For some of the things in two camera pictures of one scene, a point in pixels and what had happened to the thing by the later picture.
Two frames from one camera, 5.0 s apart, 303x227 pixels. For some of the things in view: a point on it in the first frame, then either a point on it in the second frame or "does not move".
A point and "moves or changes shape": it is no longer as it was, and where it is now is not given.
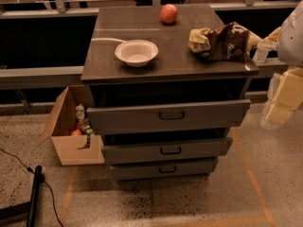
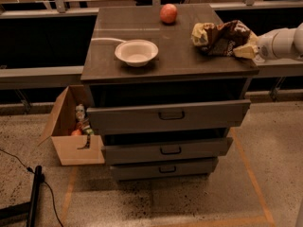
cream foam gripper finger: [271, 42] to [253, 39]
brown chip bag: [227, 42] moves or changes shape
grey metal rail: [37, 78] does not move
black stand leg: [30, 207] does not move
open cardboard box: [71, 149] does not move
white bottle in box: [80, 112] does not move
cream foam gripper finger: [285, 94] to [247, 51]
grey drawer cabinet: [172, 118] does not move
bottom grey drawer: [164, 169] does not move
